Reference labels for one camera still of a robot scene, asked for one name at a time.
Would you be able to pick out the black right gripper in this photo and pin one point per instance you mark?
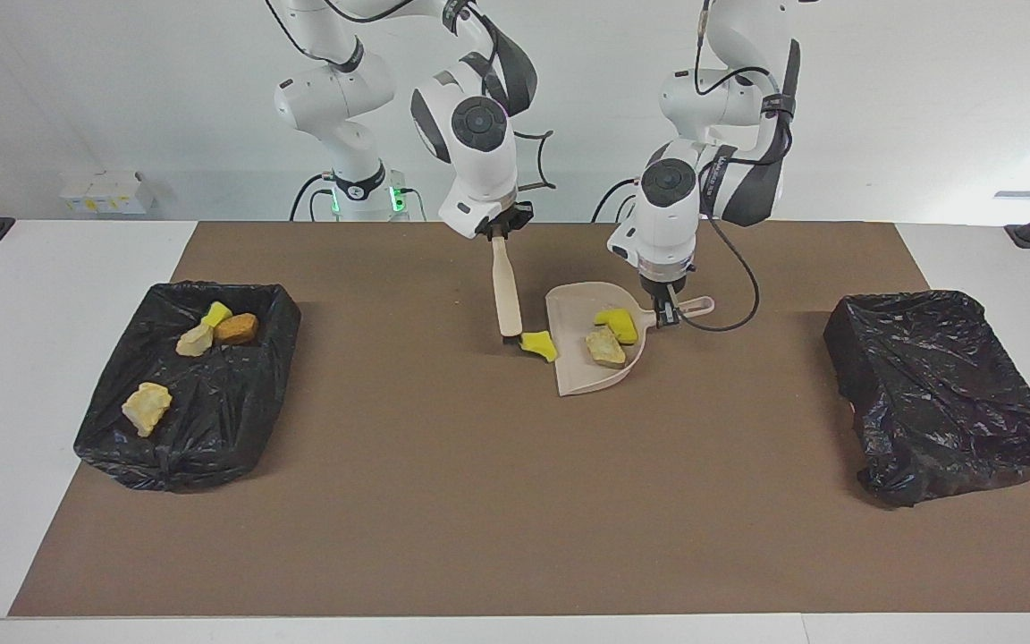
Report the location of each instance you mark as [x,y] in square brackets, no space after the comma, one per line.
[504,219]

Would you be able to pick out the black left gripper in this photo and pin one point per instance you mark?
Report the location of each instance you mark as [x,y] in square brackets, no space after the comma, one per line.
[662,284]

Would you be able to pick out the notched yellow sponge piece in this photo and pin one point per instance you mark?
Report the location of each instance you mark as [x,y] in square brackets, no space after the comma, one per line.
[620,324]

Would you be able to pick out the beige brush black bristles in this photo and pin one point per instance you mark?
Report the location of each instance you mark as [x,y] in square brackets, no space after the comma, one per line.
[506,286]

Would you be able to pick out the pale beige foam chunk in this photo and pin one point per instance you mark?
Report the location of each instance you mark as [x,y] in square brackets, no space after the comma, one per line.
[604,347]

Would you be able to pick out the beige plastic dustpan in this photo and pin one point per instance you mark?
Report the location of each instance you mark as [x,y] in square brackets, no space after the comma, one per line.
[582,367]

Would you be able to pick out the green yellow sponge piece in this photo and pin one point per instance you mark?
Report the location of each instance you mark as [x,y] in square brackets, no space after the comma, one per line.
[540,344]

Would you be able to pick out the yellow sponge chunk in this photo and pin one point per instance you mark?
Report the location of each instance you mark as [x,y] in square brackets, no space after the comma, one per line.
[215,314]

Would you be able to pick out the oval beige chunk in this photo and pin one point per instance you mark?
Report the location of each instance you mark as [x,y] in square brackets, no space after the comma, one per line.
[195,342]

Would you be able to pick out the jagged beige chunk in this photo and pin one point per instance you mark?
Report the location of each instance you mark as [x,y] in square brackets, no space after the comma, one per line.
[147,409]

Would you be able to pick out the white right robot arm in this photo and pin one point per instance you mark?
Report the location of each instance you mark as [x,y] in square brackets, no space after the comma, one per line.
[479,179]

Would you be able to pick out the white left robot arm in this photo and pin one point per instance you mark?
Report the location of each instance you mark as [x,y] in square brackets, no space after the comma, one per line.
[671,224]

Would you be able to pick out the black bag lined bin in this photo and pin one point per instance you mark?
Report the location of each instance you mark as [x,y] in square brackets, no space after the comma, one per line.
[944,394]
[229,411]

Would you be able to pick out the brown table mat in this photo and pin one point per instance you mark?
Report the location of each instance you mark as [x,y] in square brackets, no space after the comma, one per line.
[515,563]

